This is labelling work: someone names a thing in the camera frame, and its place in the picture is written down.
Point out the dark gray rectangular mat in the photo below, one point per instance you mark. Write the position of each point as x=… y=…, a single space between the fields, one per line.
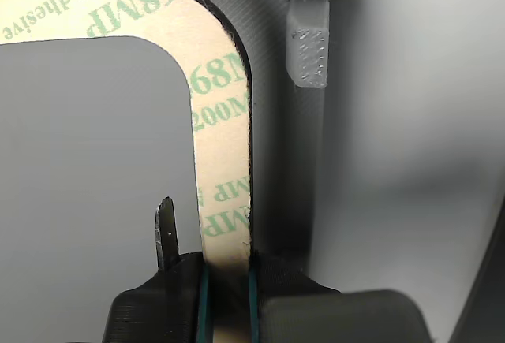
x=485 y=280

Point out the black gripper finger with metal tip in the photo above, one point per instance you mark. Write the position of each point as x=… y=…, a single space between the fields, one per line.
x=158 y=311

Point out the gray plastic box tray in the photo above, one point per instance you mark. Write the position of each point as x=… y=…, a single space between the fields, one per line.
x=98 y=142

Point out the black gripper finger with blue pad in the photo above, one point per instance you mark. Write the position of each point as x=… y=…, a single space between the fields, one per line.
x=315 y=315

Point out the stack of beige frame gaskets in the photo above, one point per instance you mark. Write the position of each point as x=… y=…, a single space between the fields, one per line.
x=221 y=153

